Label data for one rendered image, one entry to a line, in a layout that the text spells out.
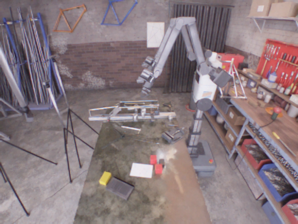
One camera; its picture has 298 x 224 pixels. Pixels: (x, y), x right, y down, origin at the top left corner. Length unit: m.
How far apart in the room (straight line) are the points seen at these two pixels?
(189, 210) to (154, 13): 3.77
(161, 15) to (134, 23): 0.69
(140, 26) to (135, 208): 3.67
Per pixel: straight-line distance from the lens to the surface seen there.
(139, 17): 3.93
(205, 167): 1.99
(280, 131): 2.04
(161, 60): 1.12
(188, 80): 4.03
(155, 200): 0.98
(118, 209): 0.97
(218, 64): 1.39
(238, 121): 2.42
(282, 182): 2.18
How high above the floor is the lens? 1.78
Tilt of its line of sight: 34 degrees down
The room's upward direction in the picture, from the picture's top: straight up
